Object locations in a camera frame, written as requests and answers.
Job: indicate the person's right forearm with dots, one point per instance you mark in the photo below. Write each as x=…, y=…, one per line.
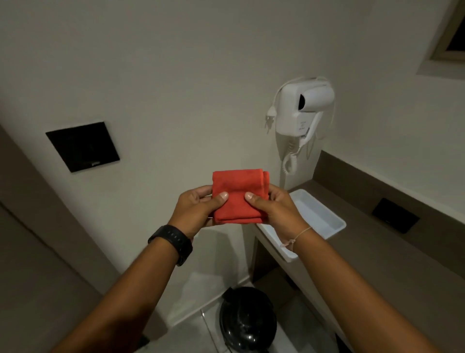
x=348, y=291

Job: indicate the black wall flush plate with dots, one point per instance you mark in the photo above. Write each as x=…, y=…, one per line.
x=82, y=147

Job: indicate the person's left forearm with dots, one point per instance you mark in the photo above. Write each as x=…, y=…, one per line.
x=130, y=294

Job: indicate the white plastic tray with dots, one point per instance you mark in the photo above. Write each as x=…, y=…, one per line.
x=308, y=218

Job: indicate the person's left thumb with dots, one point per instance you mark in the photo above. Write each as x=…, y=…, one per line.
x=217, y=201

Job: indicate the black wrist watch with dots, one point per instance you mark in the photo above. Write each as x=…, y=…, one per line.
x=173, y=242

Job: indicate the white power plug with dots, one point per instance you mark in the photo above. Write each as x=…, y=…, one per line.
x=269, y=119

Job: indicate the black trash bin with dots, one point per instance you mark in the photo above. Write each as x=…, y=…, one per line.
x=247, y=322

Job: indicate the person's left hand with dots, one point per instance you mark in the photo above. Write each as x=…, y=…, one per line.
x=189, y=214

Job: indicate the wooden framed mirror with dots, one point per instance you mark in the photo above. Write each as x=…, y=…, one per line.
x=448, y=40

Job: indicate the black wall socket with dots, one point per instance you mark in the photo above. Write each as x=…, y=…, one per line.
x=395, y=216

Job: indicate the white wall hair dryer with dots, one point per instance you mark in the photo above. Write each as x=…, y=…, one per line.
x=303, y=107

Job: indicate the person's right hand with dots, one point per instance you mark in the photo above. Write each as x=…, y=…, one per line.
x=278, y=214

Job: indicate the red cloth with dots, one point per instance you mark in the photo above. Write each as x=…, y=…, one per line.
x=239, y=194

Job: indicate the person's right thumb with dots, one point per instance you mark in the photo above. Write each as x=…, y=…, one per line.
x=255, y=202

